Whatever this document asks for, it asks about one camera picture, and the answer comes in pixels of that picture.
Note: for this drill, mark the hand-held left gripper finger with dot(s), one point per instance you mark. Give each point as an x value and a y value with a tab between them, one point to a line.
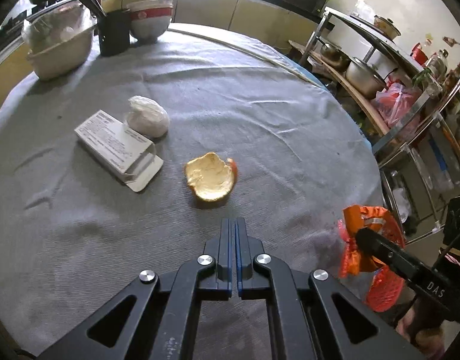
239	270
232	266

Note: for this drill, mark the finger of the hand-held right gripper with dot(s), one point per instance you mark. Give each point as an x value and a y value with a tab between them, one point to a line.
379	247

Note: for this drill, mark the orange plastic wrapper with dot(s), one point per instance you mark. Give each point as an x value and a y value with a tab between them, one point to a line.
351	255

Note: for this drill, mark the red plastic mesh basket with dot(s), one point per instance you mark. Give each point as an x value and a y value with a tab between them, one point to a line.
385	288

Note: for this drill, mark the orange peel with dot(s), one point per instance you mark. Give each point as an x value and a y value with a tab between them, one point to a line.
209	176

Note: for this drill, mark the white tissue ball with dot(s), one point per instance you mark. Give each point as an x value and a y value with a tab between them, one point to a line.
147	118

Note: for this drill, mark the white blue cardboard box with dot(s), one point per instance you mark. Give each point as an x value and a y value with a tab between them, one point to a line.
110	140

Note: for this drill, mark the person's right hand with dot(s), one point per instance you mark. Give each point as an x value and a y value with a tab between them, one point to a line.
426	339

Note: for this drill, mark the white plastic bag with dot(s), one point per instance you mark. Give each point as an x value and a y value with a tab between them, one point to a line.
400	204

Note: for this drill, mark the metal shelf rack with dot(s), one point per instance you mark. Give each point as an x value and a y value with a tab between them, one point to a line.
413	127

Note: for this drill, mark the red plastic bag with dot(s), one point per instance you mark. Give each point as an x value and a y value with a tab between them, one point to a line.
400	103

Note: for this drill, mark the grey tablecloth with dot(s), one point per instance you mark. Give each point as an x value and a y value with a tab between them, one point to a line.
215	120

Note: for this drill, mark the large steel pot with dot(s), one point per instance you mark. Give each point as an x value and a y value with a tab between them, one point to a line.
364	78

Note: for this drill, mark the white rice cooker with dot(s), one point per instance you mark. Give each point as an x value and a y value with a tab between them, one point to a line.
379	58

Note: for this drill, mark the small steel pot with lid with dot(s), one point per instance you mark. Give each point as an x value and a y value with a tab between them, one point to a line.
334	56

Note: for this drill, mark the long wooden stick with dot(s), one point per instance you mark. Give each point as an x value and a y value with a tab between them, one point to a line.
252	50

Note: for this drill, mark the brown pot with lid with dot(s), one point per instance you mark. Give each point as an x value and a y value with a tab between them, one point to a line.
387	26

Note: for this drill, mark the stacked white red bowls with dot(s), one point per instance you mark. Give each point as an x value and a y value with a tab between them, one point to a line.
150	20

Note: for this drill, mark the yellow lower cabinets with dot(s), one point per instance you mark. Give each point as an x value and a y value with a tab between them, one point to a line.
215	7

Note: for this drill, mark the black chopstick holder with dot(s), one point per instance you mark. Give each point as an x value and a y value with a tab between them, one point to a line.
113	33

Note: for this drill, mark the beige metal basin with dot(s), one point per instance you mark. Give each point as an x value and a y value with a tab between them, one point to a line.
61	58

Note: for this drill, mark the plastic covered bowl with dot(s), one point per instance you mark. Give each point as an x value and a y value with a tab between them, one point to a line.
57	26

